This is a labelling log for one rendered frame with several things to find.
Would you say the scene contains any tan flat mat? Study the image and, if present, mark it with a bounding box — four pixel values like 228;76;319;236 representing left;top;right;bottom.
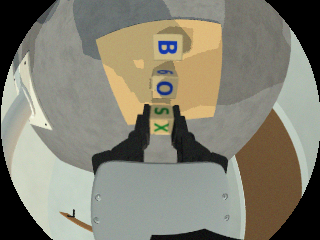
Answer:
96;19;222;125

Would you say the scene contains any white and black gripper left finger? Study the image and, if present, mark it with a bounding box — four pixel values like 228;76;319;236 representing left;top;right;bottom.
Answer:
92;104;151;176

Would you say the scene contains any wooden letter block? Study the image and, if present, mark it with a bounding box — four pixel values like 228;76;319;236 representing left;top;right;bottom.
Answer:
152;34;183;61
151;68;179;99
149;105;174;135

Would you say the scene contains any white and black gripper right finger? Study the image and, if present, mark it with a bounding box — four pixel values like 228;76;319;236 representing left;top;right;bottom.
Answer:
171;105;228;173

